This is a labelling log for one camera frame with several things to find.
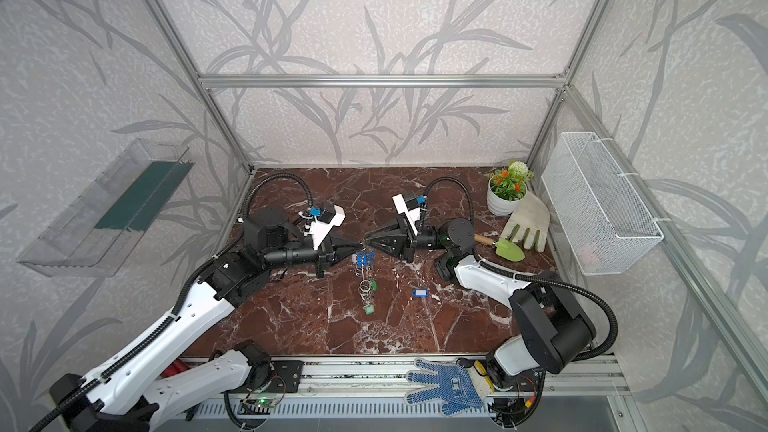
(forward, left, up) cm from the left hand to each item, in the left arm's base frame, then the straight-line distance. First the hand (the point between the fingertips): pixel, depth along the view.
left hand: (362, 241), depth 64 cm
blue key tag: (0, -14, -31) cm, 34 cm away
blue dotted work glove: (-24, -22, -28) cm, 43 cm away
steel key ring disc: (-4, -1, -2) cm, 5 cm away
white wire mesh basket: (+2, -51, +5) cm, 52 cm away
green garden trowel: (+15, -42, -31) cm, 54 cm away
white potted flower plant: (+29, -42, -16) cm, 53 cm away
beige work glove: (+26, -54, -32) cm, 68 cm away
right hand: (+1, -2, 0) cm, 2 cm away
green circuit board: (-27, +23, -31) cm, 47 cm away
